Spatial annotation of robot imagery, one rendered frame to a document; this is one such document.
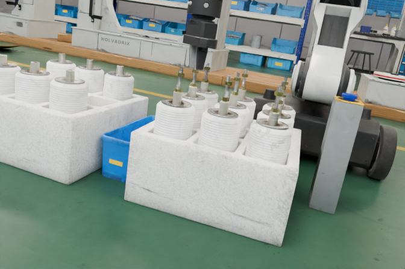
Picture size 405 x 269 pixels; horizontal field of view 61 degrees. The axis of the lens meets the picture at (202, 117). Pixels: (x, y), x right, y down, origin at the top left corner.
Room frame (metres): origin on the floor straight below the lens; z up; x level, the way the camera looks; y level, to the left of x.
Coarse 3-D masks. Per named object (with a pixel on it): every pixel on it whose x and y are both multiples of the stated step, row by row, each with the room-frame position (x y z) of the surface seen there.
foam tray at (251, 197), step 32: (192, 128) 0.87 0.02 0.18; (128, 160) 0.77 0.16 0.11; (160, 160) 0.75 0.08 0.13; (192, 160) 0.73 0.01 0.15; (224, 160) 0.71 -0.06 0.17; (256, 160) 0.70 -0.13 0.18; (288, 160) 0.74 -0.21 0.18; (128, 192) 0.76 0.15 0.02; (160, 192) 0.74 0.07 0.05; (192, 192) 0.72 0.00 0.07; (224, 192) 0.71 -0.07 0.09; (256, 192) 0.69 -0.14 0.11; (288, 192) 0.67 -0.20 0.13; (224, 224) 0.70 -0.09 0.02; (256, 224) 0.69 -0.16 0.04
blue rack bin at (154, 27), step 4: (148, 20) 6.30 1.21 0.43; (156, 20) 6.56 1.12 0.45; (160, 20) 6.54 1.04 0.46; (144, 24) 6.10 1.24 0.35; (148, 24) 6.08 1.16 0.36; (152, 24) 6.06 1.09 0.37; (156, 24) 6.03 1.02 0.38; (160, 24) 6.01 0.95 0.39; (164, 24) 6.09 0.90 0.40; (144, 28) 6.11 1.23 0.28; (148, 28) 6.08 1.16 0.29; (152, 28) 6.06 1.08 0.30; (156, 28) 6.04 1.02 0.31; (160, 28) 6.02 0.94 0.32; (164, 28) 6.14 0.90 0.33; (160, 32) 6.03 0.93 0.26; (164, 32) 6.16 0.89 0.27
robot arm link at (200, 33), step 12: (192, 0) 0.91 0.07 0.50; (204, 0) 0.89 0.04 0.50; (216, 0) 0.90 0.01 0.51; (192, 12) 0.90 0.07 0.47; (204, 12) 0.89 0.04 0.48; (216, 12) 0.91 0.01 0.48; (192, 24) 0.93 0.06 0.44; (204, 24) 0.89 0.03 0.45; (216, 24) 0.91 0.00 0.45; (192, 36) 0.92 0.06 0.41; (204, 36) 0.89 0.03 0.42
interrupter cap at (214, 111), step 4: (212, 108) 0.82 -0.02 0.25; (216, 108) 0.82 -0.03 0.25; (208, 112) 0.78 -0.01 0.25; (212, 112) 0.78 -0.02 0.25; (216, 112) 0.80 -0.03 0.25; (228, 112) 0.81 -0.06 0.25; (232, 112) 0.81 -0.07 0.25; (220, 116) 0.76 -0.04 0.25; (224, 116) 0.76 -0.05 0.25; (228, 116) 0.76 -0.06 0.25; (232, 116) 0.76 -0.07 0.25; (236, 116) 0.77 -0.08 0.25
